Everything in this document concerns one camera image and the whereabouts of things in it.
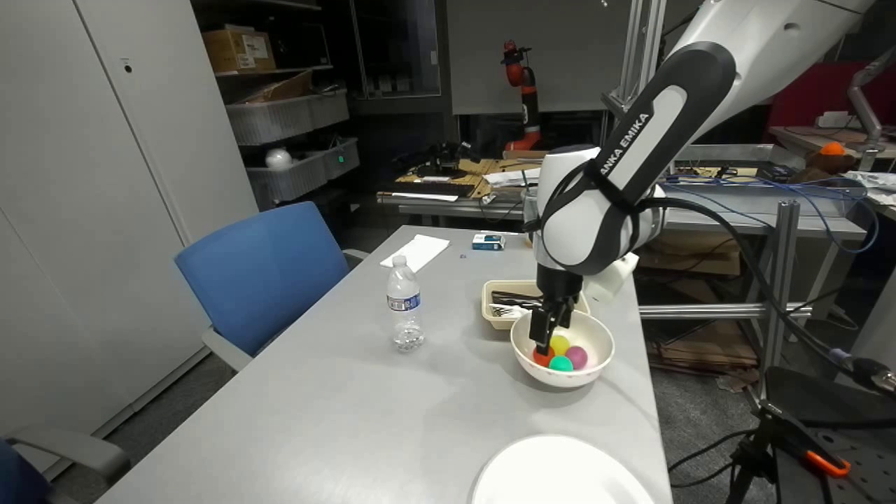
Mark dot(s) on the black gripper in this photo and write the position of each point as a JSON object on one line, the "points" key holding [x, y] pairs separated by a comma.
{"points": [[560, 283]]}

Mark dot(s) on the purple ball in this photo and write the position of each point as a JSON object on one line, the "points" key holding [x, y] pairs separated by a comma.
{"points": [[577, 356]]}

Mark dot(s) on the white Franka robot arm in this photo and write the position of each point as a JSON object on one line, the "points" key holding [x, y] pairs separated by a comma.
{"points": [[652, 122]]}

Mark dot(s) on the yellow ball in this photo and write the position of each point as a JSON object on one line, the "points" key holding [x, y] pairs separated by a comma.
{"points": [[560, 345]]}

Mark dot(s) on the orange ball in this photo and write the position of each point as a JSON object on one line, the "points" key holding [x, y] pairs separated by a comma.
{"points": [[542, 356]]}

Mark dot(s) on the green ball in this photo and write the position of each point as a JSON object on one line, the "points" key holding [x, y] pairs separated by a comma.
{"points": [[560, 366]]}

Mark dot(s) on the cream round bowl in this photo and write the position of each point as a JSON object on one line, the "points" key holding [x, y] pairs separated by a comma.
{"points": [[588, 367]]}

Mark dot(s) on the white round plate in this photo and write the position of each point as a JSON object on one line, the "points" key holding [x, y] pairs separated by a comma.
{"points": [[560, 476]]}

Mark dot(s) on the black plastic fork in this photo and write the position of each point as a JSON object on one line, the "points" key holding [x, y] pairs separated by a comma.
{"points": [[514, 298]]}

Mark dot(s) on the beige cutlery tray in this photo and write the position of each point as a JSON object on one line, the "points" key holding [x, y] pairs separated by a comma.
{"points": [[493, 318]]}

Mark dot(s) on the small blue white box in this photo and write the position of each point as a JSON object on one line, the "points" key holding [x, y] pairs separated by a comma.
{"points": [[487, 242]]}

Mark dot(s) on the clear plastic water bottle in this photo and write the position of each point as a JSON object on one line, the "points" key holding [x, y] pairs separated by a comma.
{"points": [[403, 308]]}

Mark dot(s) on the white paper sheet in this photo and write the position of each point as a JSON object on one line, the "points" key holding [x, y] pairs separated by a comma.
{"points": [[416, 252]]}

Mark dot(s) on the black tripod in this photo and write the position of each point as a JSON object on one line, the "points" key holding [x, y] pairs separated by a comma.
{"points": [[745, 462]]}

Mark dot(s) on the red and black device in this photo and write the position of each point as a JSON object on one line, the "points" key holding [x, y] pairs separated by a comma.
{"points": [[521, 80]]}

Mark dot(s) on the grey storage bin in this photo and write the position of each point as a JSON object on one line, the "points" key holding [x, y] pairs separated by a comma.
{"points": [[297, 171], [283, 115]]}

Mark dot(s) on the blue office chair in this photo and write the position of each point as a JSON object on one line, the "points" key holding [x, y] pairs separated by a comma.
{"points": [[260, 269]]}

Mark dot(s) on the brown cardboard box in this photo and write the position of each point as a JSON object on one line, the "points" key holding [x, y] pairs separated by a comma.
{"points": [[239, 49]]}

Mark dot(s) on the white metal cabinet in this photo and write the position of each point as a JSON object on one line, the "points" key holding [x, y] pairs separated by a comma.
{"points": [[101, 206]]}

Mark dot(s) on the grey armrest chair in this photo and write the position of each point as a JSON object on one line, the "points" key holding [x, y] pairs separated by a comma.
{"points": [[56, 457]]}

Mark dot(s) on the aluminium frame table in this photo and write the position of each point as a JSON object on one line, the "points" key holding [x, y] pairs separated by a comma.
{"points": [[778, 282]]}

